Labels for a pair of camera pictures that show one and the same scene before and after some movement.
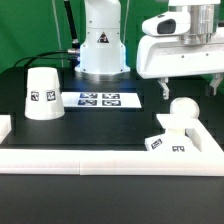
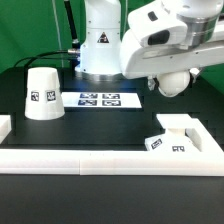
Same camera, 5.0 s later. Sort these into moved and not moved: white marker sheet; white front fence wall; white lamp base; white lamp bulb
Moved: white lamp bulb
Not moved: white marker sheet; white lamp base; white front fence wall
